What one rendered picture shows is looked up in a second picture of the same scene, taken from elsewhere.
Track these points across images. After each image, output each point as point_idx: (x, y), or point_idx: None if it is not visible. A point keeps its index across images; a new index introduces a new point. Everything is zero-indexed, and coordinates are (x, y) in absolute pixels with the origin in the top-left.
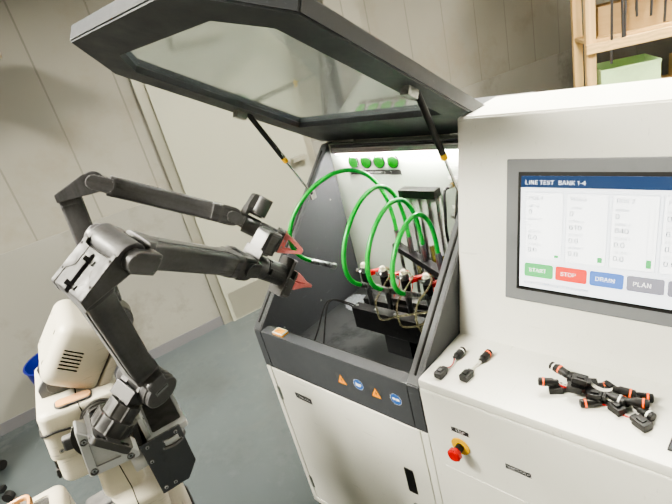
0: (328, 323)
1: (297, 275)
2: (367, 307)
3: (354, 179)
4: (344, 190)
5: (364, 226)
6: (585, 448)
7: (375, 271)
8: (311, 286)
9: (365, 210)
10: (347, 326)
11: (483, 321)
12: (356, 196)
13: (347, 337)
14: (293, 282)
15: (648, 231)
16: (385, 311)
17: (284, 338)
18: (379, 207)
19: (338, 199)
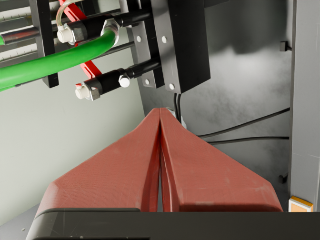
0: (221, 148)
1: (66, 214)
2: (168, 60)
3: None
4: (3, 212)
5: (55, 157)
6: None
7: (88, 65)
8: (161, 108)
9: (24, 164)
10: (213, 114)
11: None
12: (4, 187)
13: (232, 99)
14: (186, 229)
15: None
16: (159, 13)
17: (313, 198)
18: (4, 139)
19: (24, 215)
